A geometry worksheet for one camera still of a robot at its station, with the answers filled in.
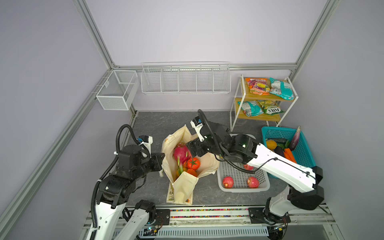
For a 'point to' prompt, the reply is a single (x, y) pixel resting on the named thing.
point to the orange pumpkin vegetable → (192, 172)
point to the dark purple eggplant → (279, 150)
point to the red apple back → (253, 182)
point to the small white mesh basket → (118, 89)
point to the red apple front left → (228, 182)
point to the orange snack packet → (258, 86)
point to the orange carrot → (288, 154)
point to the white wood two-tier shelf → (262, 99)
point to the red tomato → (193, 163)
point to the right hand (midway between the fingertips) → (193, 141)
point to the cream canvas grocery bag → (180, 189)
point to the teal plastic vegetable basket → (301, 153)
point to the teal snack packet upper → (281, 89)
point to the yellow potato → (271, 144)
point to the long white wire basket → (186, 78)
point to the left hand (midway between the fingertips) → (164, 157)
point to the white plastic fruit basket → (236, 177)
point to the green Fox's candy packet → (271, 107)
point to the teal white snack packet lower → (251, 108)
